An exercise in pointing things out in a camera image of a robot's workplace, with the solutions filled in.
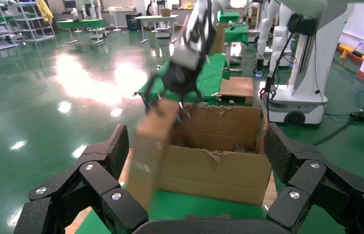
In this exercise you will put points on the small brown cardboard box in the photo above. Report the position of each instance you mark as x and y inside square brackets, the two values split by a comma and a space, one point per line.
[149, 145]

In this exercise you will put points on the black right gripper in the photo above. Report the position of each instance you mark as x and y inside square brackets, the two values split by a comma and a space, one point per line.
[180, 79]

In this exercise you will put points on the yellow red floor barrier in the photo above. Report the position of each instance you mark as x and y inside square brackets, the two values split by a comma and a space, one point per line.
[346, 51]

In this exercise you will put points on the long green covered table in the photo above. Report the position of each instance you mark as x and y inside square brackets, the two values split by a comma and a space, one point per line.
[81, 23]

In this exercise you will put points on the tall brown cardboard box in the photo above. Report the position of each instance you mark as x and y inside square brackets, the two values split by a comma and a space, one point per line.
[219, 38]

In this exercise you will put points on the long white table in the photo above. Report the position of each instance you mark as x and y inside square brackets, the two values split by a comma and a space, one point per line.
[156, 18]

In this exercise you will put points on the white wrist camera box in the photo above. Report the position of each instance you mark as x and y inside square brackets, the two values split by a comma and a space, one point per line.
[191, 38]

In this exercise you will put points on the large green tablecloth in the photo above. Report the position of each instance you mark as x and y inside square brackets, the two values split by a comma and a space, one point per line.
[201, 206]

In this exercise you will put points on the white idle robot arm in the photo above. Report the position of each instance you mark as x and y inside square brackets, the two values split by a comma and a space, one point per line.
[264, 29]
[281, 38]

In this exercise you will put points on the brown wooden platform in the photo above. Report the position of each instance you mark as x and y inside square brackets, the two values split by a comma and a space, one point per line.
[236, 88]

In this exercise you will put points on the green side table cloth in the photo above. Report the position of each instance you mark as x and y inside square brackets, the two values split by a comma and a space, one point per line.
[210, 77]

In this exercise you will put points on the open brown cardboard carton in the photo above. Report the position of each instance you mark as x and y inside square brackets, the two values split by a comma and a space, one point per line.
[214, 174]

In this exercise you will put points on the yellow hanging garment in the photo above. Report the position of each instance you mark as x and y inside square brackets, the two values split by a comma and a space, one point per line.
[44, 11]

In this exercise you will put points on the white standing fan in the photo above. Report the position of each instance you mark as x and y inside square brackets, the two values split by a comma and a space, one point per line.
[114, 13]

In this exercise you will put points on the white wheeled idle robot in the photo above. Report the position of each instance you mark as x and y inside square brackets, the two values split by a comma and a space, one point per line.
[317, 64]

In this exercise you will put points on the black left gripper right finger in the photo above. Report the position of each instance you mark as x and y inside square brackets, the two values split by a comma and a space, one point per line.
[311, 181]

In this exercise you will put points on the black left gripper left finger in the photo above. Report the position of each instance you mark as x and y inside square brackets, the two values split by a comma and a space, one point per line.
[97, 181]

